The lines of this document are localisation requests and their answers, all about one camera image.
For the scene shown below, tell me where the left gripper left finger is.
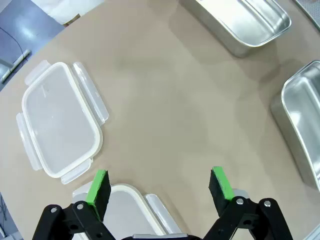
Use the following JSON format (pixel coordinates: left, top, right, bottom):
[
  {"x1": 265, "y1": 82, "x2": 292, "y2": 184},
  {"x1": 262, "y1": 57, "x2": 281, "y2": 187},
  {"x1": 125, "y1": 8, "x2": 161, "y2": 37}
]
[{"x1": 32, "y1": 169, "x2": 117, "y2": 240}]

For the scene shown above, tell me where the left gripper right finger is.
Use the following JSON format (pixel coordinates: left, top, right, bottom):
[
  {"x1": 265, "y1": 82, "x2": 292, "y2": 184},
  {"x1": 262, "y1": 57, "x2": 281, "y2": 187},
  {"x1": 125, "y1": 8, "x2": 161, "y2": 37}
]
[{"x1": 201, "y1": 166, "x2": 293, "y2": 240}]

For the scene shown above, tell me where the rectangular stainless steel container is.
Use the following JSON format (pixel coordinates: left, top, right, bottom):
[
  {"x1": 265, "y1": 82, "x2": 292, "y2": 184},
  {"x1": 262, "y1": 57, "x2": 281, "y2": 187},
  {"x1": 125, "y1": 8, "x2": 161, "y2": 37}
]
[
  {"x1": 269, "y1": 59, "x2": 320, "y2": 192},
  {"x1": 178, "y1": 0, "x2": 293, "y2": 59}
]

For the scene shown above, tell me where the grey metal table foot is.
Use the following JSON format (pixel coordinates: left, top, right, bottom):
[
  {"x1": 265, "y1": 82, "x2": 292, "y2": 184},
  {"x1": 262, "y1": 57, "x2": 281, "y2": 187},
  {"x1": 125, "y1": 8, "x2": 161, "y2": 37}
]
[{"x1": 0, "y1": 49, "x2": 32, "y2": 85}]

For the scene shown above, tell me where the perforated metal baking tray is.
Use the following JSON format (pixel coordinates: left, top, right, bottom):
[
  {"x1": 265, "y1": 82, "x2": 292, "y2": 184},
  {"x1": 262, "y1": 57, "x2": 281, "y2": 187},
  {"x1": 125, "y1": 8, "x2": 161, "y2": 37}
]
[{"x1": 292, "y1": 0, "x2": 320, "y2": 28}]

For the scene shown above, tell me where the thin black floor cable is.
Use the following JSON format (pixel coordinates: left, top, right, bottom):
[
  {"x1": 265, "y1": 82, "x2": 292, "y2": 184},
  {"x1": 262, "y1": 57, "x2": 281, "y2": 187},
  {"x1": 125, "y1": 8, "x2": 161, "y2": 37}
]
[{"x1": 0, "y1": 26, "x2": 29, "y2": 59}]

